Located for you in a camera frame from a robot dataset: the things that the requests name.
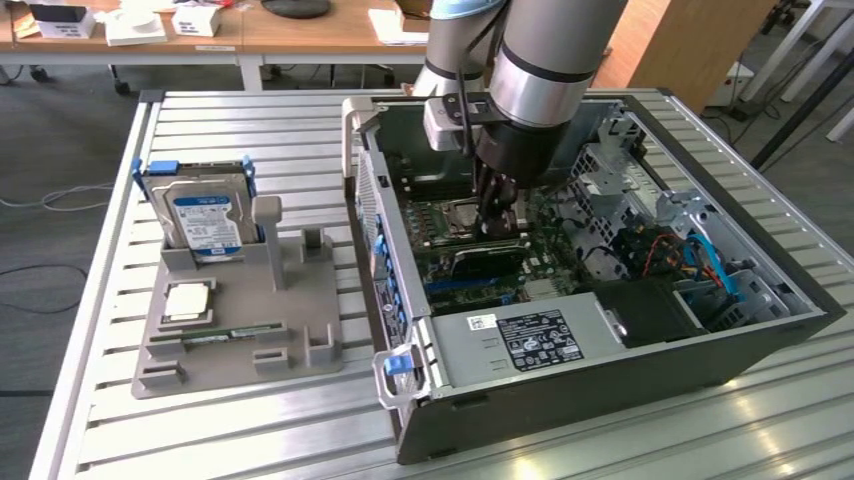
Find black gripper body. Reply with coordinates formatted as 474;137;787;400
475;121;576;190

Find black graphics card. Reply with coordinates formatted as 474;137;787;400
418;238;532;284

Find green motherboard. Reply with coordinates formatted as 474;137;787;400
392;172;596;317

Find blue expansion slot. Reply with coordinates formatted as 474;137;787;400
424;273;506;293

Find metal disk bay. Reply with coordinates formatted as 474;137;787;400
652;192;799;334

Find black fan shroud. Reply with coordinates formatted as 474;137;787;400
592;278;710;349

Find grey power supply unit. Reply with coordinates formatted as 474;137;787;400
428;292;632;389

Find white paper stack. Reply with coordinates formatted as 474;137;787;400
368;7;430;47

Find wooden cabinet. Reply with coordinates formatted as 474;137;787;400
591;0;783;114

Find brown cardboard box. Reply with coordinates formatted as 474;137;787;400
392;0;432;22

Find white socket box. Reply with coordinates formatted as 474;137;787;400
706;61;757;109

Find black open PC case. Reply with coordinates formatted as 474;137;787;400
339;88;847;466

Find grey plastic parts rack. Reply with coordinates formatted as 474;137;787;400
129;195;346;401

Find black slanted pole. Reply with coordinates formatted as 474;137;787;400
750;52;854;169

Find hard disk with blue rails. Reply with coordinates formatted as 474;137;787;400
125;155;259;264

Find black round base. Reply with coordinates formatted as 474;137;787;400
260;0;332;19

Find silver CPU chip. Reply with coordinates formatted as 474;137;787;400
161;283;215;323

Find white labelled box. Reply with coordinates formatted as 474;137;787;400
171;4;224;38

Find white boxes on desk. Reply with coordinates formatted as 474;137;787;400
101;0;169;48

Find wooden desk with white legs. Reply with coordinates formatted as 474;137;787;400
0;0;614;96

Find white box with black lid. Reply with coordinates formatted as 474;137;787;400
35;3;96;40

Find brown cardboard piece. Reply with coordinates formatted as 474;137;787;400
11;8;40;40

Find CPU socket with metal frame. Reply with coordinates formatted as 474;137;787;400
436;196;487;237

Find perforated metal bracket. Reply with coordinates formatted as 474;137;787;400
566;142;670;226

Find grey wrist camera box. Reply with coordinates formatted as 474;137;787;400
422;93;499;152

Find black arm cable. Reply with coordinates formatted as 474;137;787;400
455;0;516;162

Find orange wire bundle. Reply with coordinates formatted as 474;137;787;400
648;234;726;287

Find blue wire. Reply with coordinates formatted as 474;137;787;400
683;231;746;304

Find white table frame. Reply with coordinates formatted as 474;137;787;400
738;0;854;142

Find black floor cable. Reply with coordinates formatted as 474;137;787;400
0;263;89;312

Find grey floor cable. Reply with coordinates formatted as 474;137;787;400
0;181;116;212

